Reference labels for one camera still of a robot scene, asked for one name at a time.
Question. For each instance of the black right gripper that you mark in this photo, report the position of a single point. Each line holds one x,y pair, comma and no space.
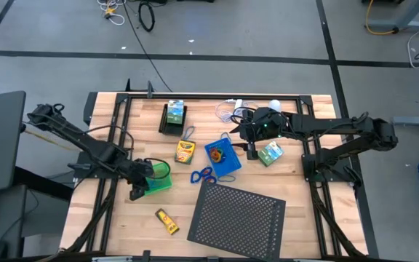
267,125

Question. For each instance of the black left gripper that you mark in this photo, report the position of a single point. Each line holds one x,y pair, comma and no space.
138,172

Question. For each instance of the blue rubber band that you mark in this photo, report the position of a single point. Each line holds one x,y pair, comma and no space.
225,132

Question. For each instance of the green plastic basket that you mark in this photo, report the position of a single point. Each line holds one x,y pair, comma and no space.
162,183

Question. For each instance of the blue plastic basket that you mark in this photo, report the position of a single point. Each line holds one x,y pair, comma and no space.
227,163

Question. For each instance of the dark green picture box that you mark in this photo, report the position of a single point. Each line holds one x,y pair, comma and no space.
270,154

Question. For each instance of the yellow crayon box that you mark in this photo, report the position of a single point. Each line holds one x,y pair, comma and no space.
184,152

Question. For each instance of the grey-blue rubber band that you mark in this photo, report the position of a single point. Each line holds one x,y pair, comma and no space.
189,126

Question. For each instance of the yellow glue package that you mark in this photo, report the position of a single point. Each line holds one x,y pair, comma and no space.
167,221

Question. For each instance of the black perforated metal stand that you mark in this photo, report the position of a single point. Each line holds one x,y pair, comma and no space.
236,220

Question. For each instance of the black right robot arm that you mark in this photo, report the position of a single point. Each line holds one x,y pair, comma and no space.
333,125

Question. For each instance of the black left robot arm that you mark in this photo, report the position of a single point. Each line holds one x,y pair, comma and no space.
96,151

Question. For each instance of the black desk tray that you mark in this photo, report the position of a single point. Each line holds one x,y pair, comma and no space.
163,127

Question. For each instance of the black desk crossbar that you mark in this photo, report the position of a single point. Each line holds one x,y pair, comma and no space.
42,182

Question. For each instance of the grey desk foot bar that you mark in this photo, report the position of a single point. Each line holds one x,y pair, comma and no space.
417,121

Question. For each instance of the bulb lamp on wooden base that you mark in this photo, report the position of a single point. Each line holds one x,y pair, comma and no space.
275,105

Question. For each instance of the black aluminium table frame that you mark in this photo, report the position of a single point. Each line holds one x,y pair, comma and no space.
306,99

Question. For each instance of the grey desk frame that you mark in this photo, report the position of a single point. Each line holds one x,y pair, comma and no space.
406,23

